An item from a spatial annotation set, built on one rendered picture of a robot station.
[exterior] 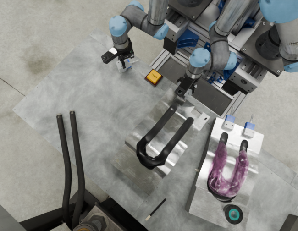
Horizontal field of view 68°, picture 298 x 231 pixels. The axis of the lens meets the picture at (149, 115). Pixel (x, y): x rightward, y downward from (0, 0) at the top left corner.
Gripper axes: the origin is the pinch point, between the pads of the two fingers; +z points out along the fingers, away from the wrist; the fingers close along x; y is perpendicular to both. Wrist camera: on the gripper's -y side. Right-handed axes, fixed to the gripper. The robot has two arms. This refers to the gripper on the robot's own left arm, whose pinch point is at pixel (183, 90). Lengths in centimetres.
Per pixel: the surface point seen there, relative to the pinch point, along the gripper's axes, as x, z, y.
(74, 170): 40, 85, -84
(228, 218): -52, -10, -40
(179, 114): -6.3, -4.2, -13.8
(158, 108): 3.9, -3.9, -17.8
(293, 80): -69, 84, 114
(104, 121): 24.2, 4.7, -40.3
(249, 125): -38.7, -2.3, 5.0
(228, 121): -28.6, -3.6, -0.6
